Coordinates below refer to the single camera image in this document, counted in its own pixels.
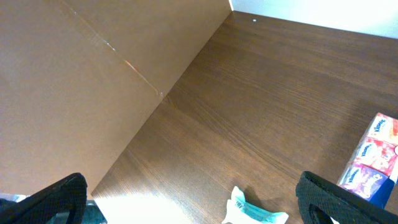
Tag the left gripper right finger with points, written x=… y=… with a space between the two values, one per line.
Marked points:
x=321 y=201

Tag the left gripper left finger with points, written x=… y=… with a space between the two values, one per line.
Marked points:
x=67 y=195

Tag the Kleenex tissue multipack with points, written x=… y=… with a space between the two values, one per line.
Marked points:
x=371 y=172

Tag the small teal tissue packet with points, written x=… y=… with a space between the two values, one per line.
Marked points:
x=239 y=211

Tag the brown cardboard panel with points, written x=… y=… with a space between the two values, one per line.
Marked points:
x=79 y=78

